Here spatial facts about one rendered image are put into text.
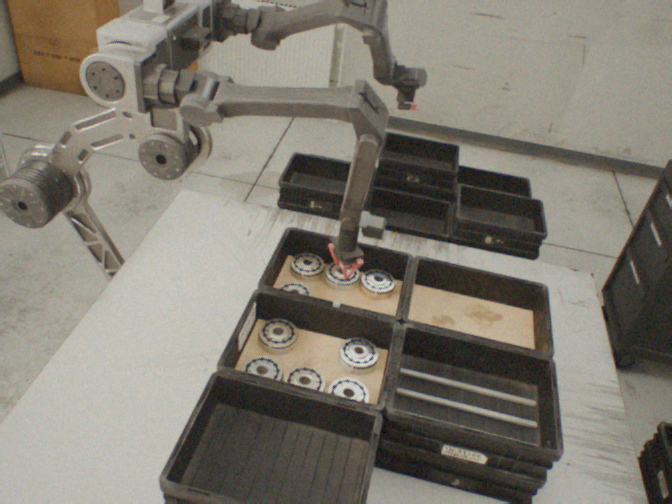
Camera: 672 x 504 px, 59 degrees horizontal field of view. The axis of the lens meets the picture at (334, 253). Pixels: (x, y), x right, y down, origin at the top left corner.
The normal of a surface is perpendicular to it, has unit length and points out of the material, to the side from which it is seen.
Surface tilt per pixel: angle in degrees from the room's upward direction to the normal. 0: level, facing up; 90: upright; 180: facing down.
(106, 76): 90
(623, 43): 90
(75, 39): 92
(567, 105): 90
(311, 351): 0
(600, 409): 0
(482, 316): 0
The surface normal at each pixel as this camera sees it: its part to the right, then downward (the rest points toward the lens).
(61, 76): -0.16, 0.62
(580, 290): 0.11, -0.78
